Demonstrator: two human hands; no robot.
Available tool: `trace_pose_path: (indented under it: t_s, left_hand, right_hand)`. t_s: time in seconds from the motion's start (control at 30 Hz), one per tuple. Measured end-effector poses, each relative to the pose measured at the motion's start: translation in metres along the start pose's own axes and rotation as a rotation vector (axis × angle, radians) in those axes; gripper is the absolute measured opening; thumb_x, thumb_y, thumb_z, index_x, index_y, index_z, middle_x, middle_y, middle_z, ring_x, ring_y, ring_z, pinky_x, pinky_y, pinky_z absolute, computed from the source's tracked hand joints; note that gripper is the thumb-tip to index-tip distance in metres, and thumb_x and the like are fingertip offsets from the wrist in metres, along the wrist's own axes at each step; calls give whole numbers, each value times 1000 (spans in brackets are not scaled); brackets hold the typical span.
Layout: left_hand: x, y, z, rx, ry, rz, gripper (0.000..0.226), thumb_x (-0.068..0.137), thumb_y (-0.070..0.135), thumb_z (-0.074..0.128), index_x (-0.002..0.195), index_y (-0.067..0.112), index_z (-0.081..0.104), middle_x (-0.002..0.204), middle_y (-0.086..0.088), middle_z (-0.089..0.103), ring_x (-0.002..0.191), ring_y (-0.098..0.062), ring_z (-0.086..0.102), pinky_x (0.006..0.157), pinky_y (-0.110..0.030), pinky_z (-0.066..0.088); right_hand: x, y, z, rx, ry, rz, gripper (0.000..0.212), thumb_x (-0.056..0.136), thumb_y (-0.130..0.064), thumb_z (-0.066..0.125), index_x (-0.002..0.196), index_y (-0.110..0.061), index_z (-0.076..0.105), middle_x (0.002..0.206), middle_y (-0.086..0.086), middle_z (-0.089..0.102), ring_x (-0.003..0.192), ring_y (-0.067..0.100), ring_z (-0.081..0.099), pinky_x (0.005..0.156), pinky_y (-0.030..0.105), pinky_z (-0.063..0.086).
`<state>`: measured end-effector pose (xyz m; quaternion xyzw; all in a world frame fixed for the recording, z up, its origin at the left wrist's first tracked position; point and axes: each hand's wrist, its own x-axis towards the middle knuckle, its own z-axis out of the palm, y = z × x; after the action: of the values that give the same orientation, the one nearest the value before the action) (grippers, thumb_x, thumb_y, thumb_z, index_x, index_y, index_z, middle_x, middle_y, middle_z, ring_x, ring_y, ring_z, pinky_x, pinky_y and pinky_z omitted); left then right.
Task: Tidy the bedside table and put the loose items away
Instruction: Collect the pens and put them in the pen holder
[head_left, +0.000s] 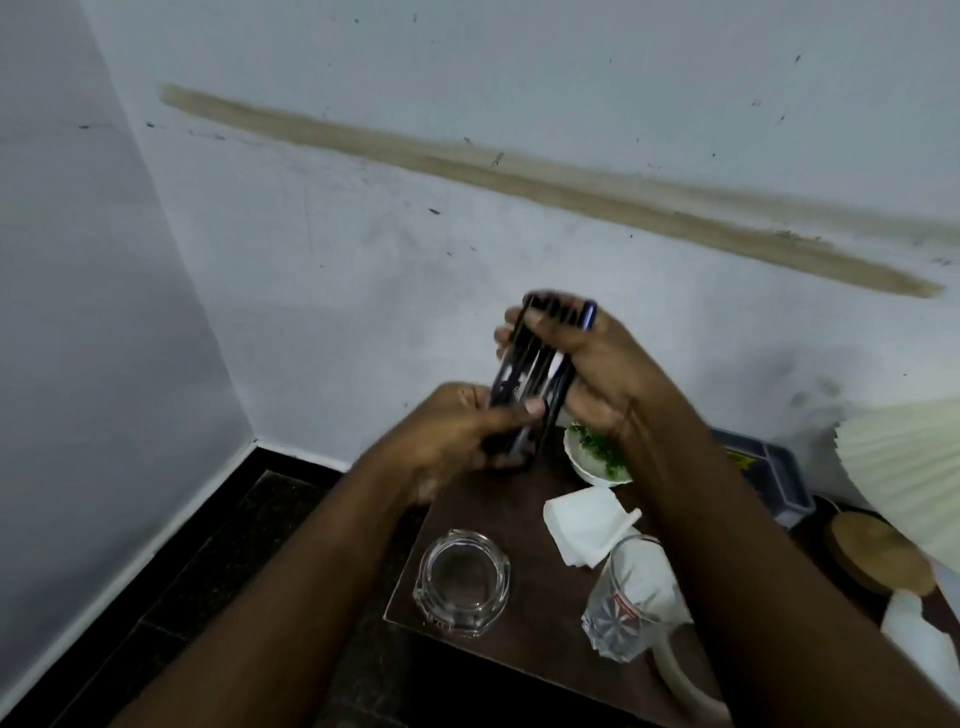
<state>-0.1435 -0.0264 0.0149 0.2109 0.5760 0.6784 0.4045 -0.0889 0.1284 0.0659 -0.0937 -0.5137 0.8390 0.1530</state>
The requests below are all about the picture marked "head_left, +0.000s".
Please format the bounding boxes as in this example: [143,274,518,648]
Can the person's left hand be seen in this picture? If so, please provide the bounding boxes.
[377,381,548,506]

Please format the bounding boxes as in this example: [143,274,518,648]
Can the blue-grey plastic tray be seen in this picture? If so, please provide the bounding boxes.
[708,426,817,531]

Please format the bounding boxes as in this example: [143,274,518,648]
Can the person's right forearm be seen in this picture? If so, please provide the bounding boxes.
[619,408,960,728]

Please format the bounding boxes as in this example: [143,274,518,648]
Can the clear patterned drinking glass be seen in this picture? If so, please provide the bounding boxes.
[581,534,696,666]

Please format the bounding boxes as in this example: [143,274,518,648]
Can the white pleated lampshade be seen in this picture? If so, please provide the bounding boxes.
[834,396,960,576]

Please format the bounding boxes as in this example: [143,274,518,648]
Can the white bowl of chopped herbs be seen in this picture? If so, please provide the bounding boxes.
[563,423,636,489]

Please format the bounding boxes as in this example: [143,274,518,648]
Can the white paper napkin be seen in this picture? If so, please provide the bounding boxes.
[543,485,643,570]

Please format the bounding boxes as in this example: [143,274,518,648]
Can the clear glass jar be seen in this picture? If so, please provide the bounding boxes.
[411,528,513,639]

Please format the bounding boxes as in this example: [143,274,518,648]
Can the person's left forearm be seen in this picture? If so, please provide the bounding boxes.
[111,446,430,728]

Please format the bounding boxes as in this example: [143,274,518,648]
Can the round wooden lamp base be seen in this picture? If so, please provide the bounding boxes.
[824,510,938,598]

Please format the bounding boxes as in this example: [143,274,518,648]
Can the black multi-blade herb scissors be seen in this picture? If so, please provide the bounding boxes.
[482,291,599,472]

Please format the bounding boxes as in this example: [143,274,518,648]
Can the person's right hand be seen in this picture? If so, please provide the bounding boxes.
[493,292,678,453]

